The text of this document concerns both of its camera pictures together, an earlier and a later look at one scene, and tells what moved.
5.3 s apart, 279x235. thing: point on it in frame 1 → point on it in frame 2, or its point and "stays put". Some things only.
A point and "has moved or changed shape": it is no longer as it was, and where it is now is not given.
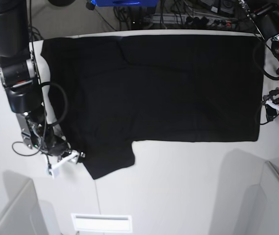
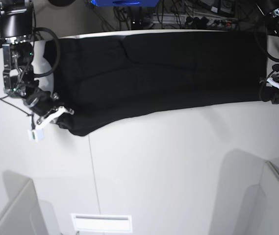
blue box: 123,3 stays put
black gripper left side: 56,147 → 42,101
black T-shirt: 114,90 has moved or changed shape
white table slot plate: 102,223 stays put
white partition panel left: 22,215 stays put
